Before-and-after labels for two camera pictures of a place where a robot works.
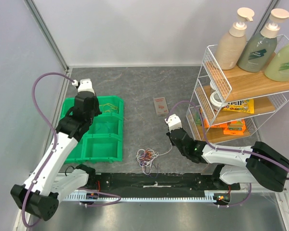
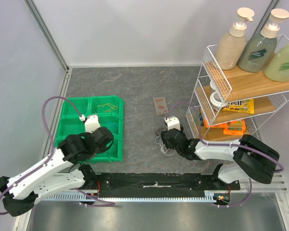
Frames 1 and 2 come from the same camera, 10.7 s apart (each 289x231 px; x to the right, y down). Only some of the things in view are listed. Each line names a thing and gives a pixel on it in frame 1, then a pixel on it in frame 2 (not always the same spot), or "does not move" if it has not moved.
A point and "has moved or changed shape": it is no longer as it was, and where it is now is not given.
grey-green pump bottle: (260, 49) does not move
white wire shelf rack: (226, 103) does not move
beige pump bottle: (230, 47) does not move
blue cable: (99, 124) has moved or changed shape
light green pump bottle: (282, 65) does not move
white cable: (145, 157) to (162, 148)
